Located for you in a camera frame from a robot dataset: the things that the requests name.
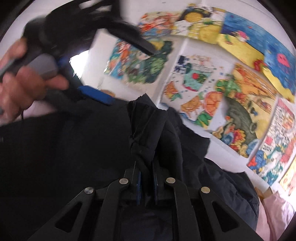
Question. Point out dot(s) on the dark fish flowers drawing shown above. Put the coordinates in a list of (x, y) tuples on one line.
[(250, 101)]

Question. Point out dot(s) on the pink bed duvet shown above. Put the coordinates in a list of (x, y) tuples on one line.
[(275, 214)]

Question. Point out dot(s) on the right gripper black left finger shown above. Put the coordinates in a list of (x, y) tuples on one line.
[(94, 214)]

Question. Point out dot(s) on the yellow sun drawing poster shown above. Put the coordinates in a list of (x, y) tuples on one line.
[(200, 22)]

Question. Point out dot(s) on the person's left hand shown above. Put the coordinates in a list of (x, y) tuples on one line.
[(19, 91)]

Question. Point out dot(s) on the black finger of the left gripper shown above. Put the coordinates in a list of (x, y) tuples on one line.
[(95, 94), (130, 34)]

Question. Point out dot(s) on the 2024 dragon drawing poster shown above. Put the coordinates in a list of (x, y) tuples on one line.
[(277, 146)]

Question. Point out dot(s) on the wooden bed frame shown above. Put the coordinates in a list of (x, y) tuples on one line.
[(263, 195)]

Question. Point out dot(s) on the black puffer jacket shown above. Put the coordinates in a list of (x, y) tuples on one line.
[(47, 161)]

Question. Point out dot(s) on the pale cartoon drawing poster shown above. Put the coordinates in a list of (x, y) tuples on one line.
[(288, 181)]

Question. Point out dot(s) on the blue sea jellyfish drawing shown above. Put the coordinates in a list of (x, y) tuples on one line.
[(260, 50)]

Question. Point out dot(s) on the red hair girl drawing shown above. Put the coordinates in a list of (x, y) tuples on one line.
[(158, 23)]

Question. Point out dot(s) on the fruit juice drawing poster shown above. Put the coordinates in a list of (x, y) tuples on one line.
[(195, 89)]

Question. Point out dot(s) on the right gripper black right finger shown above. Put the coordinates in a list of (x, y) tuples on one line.
[(196, 214)]

